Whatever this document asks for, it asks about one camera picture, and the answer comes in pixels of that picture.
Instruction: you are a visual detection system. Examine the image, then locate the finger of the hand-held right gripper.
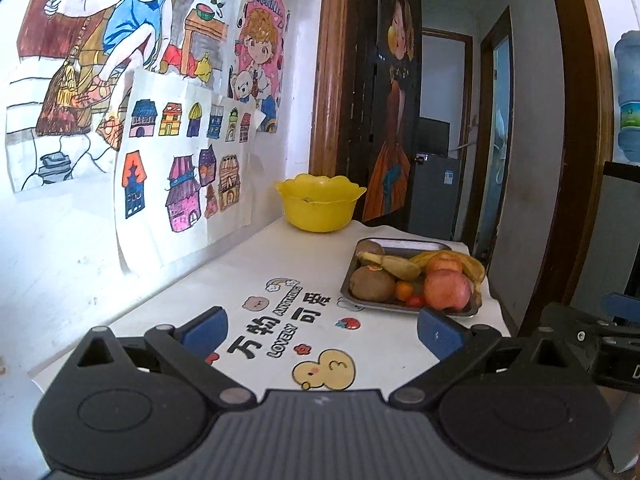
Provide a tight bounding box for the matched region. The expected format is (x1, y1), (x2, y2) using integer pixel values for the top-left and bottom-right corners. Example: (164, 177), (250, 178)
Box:
(601, 294), (640, 319)
(537, 302), (640, 348)

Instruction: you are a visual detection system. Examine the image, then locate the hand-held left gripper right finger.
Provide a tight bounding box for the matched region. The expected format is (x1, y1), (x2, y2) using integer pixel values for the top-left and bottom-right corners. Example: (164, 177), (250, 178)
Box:
(389, 307), (576, 411)

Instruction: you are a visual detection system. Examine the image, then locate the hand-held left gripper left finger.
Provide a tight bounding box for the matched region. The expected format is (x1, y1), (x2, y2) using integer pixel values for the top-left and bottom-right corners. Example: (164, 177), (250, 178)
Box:
(75, 306), (258, 411)

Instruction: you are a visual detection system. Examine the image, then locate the red apple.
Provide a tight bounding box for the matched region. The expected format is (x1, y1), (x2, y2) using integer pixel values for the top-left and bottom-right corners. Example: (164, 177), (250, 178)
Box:
(422, 269), (473, 311)
(425, 252), (466, 276)

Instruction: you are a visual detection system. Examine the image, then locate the yellow banana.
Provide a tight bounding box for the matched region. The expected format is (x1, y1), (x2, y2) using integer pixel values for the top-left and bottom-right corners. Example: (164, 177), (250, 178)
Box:
(357, 251), (422, 282)
(410, 251), (487, 306)

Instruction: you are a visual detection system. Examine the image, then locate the brown kiwi with sticker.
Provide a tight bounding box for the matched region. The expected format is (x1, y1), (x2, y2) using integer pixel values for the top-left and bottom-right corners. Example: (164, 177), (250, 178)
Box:
(349, 265), (397, 303)

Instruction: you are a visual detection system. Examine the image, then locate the metal tray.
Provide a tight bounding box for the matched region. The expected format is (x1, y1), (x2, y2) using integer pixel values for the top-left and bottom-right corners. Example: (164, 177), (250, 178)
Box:
(340, 237), (483, 318)

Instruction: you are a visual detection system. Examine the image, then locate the black water dispenser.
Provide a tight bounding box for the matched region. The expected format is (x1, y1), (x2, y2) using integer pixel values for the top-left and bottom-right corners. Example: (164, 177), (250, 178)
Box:
(597, 160), (640, 301)

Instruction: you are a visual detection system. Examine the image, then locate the coloured houses drawing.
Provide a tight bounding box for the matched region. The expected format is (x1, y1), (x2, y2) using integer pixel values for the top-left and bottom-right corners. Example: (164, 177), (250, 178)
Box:
(114, 67), (266, 276)

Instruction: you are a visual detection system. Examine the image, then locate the grey refrigerator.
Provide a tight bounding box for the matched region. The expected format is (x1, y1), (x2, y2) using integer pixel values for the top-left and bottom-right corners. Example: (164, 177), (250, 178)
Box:
(407, 152), (461, 241)

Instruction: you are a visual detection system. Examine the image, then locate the portrait painting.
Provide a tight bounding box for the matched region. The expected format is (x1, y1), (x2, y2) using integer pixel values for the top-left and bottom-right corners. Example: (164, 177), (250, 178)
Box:
(362, 0), (418, 223)

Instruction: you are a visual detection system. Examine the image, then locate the yellow plastic bowl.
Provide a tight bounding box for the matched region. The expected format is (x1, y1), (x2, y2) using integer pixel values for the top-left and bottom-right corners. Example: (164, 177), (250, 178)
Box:
(275, 174), (367, 233)

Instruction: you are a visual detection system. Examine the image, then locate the blue water bottle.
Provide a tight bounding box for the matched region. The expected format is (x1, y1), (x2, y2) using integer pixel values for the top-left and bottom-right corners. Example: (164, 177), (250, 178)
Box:
(612, 30), (640, 163)

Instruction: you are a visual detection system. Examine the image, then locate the dark wooden door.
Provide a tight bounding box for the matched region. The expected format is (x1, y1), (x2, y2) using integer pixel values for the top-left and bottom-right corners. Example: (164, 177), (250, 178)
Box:
(345, 0), (423, 233)

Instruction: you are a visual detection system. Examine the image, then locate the girl with teddy drawing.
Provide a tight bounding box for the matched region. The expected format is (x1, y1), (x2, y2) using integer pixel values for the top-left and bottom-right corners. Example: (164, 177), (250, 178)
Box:
(231, 0), (291, 133)

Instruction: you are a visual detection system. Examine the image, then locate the large child drawing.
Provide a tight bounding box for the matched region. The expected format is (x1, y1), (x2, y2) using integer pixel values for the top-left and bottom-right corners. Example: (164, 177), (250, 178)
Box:
(5, 0), (241, 193)

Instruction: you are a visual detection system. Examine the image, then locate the wide wooden door frame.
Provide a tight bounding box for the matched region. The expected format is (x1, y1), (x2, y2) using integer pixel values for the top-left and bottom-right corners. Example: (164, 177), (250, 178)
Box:
(520, 0), (615, 336)

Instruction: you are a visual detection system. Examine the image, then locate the brown doorway frame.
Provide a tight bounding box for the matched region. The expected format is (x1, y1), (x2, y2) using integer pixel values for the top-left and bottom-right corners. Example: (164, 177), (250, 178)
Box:
(472, 5), (516, 256)
(421, 27), (473, 241)

